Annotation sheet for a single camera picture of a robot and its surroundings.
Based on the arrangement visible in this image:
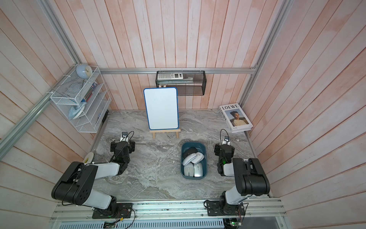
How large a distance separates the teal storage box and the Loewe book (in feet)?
0.96

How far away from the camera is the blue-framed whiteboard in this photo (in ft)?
2.87

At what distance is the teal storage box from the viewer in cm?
85
